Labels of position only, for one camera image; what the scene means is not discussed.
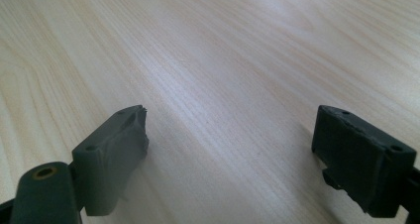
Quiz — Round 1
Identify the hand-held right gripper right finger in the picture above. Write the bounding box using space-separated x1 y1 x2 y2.
311 104 418 219

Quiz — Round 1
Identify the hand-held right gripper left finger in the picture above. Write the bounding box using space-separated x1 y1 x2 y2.
71 104 150 217

